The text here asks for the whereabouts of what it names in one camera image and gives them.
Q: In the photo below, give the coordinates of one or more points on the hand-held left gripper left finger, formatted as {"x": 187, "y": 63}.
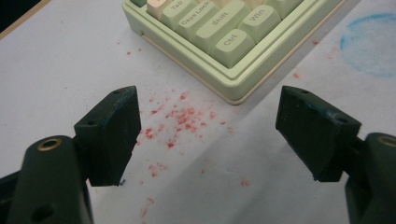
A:
{"x": 106, "y": 140}

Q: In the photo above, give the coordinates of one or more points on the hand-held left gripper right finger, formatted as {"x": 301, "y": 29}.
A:
{"x": 317, "y": 140}

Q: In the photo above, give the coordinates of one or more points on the green and cream keyboard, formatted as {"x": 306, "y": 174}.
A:
{"x": 218, "y": 37}

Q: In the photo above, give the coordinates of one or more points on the wooden table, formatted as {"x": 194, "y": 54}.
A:
{"x": 21, "y": 19}

